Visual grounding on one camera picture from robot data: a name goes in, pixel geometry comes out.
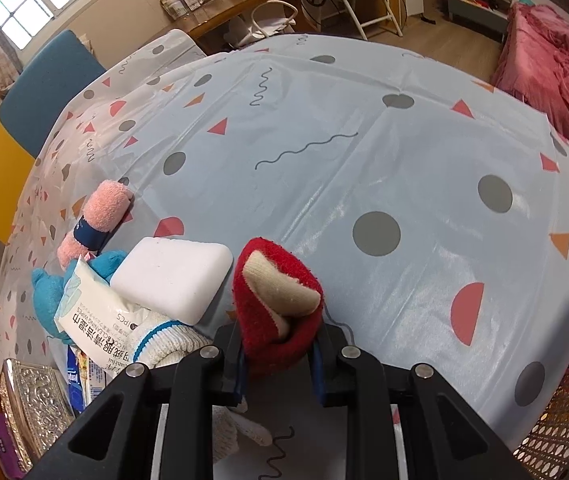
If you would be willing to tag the patterned plastic tablecloth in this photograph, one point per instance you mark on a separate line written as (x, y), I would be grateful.
(364, 135)

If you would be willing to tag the white sponge block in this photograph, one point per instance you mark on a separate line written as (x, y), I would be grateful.
(169, 275)

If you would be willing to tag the ornate gold tray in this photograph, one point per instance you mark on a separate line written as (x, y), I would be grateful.
(39, 405)

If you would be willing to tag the blue and white packet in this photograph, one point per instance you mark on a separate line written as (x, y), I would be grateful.
(75, 380)

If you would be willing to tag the wicker chair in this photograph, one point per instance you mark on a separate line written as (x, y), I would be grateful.
(564, 410)

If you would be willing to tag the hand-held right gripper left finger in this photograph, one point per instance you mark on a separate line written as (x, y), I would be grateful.
(239, 385)

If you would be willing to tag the white round frame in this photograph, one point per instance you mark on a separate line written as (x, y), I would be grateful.
(269, 22)

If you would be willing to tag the long wooden desk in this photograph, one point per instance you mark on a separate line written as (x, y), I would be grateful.
(244, 7)

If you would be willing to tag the white wet wipes packet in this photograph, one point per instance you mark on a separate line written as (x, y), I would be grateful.
(94, 315)

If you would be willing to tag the window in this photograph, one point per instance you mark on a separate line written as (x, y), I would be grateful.
(39, 5)

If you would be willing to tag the red and beige sock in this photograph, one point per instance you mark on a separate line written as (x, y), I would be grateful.
(264, 340)

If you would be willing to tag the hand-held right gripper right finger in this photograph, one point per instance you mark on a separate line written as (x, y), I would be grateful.
(318, 375)

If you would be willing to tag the purple packet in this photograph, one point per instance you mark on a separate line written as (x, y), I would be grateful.
(2, 440)

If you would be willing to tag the white knitted glove blue stripes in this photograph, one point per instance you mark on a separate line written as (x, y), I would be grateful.
(164, 340)

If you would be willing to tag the blue plush toy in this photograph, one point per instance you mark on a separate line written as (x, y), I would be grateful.
(47, 295)

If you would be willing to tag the pink blanket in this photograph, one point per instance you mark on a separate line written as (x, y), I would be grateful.
(554, 70)

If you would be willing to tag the blue and yellow chair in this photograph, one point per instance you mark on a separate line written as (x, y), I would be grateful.
(49, 90)

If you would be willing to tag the pink rolled towel blue band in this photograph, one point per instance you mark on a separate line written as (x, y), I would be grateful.
(109, 205)

